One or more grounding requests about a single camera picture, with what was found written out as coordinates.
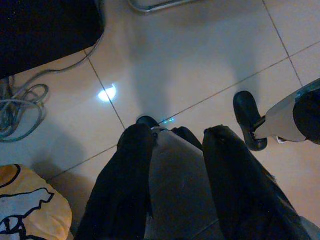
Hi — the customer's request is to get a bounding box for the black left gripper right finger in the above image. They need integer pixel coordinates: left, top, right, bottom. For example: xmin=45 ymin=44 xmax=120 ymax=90
xmin=202 ymin=125 xmax=311 ymax=240

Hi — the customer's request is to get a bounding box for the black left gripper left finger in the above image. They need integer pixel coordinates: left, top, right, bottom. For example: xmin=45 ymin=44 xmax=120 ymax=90
xmin=74 ymin=123 xmax=155 ymax=240

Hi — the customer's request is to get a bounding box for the yellow cartoon print quilt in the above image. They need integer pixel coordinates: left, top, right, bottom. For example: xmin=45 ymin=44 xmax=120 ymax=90
xmin=0 ymin=163 xmax=73 ymax=240

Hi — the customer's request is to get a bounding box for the black robot left foot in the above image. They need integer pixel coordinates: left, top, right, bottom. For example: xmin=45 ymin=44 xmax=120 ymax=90
xmin=136 ymin=114 xmax=161 ymax=130

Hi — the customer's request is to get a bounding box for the black robot foot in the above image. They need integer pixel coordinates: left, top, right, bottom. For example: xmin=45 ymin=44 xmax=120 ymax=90
xmin=136 ymin=114 xmax=161 ymax=130
xmin=233 ymin=90 xmax=268 ymax=151

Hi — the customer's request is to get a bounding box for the black robot right foot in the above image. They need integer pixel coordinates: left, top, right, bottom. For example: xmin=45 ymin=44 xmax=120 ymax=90
xmin=233 ymin=90 xmax=268 ymax=151

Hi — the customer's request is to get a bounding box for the black bag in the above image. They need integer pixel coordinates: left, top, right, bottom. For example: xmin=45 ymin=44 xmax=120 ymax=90
xmin=0 ymin=0 xmax=105 ymax=79

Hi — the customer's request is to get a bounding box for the grey coiled cable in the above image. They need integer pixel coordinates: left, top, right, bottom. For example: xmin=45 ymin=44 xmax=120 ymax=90
xmin=0 ymin=34 xmax=105 ymax=144

